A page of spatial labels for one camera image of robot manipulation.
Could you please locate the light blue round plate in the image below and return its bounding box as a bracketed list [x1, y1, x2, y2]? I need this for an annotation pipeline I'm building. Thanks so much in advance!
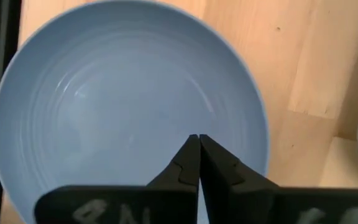
[0, 0, 270, 224]

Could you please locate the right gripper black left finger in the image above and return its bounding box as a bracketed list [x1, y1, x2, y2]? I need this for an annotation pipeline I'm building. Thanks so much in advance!
[34, 134, 201, 224]

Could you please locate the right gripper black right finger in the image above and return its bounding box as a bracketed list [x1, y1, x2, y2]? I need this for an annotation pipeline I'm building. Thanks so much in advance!
[199, 134, 358, 224]

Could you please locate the black table edge frame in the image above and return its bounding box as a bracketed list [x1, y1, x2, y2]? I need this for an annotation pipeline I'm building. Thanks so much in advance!
[0, 0, 23, 224]

